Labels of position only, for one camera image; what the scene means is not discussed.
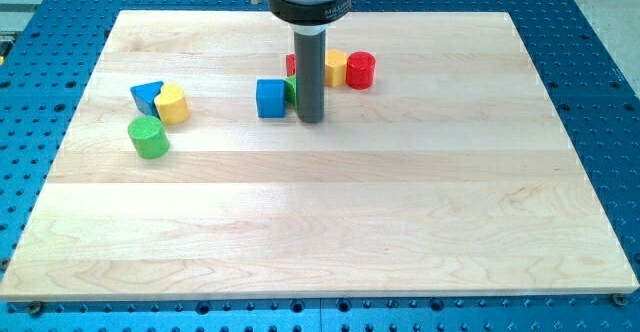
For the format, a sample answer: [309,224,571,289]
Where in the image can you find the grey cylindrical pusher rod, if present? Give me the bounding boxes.
[293,25,327,123]

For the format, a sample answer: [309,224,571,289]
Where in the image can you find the yellow heart block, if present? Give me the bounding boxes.
[154,82,191,125]

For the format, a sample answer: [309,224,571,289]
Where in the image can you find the green block behind rod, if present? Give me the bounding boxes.
[284,75,297,106]

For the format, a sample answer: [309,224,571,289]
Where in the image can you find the blue cube block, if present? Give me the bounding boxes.
[256,79,286,118]

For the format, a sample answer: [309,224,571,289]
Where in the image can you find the yellow hexagon block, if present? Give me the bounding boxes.
[325,49,348,87]

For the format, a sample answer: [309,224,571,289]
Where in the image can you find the red cylinder block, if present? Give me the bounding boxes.
[346,51,376,90]

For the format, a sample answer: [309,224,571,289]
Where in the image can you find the red block behind rod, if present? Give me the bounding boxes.
[285,54,296,77]

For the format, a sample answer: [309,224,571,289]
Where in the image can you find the light wooden board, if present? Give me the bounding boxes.
[1,10,638,302]

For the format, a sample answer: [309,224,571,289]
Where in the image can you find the green cylinder block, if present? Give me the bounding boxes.
[127,115,169,159]

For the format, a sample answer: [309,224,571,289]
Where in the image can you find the blue triangle block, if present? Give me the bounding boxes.
[130,81,164,117]

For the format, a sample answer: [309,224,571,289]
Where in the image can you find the left board clamp screw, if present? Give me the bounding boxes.
[26,301,43,316]

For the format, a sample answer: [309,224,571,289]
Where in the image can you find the board clamp screw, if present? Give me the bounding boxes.
[26,301,43,316]
[611,293,627,306]

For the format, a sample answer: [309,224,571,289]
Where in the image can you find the right board clamp screw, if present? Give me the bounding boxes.
[611,293,627,306]

